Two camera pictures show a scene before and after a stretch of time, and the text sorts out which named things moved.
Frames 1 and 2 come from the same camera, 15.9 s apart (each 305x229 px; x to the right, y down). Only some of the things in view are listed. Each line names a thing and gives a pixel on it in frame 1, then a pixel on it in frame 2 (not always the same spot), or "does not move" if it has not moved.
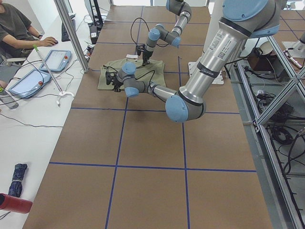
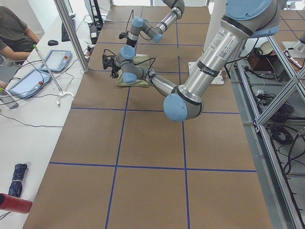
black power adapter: x=94 y=34 does not move
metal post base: x=73 y=35 does not move
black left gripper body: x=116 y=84 → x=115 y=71
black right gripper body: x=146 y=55 → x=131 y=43
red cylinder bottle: x=11 y=203 does not move
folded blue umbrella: x=15 y=188 does not move
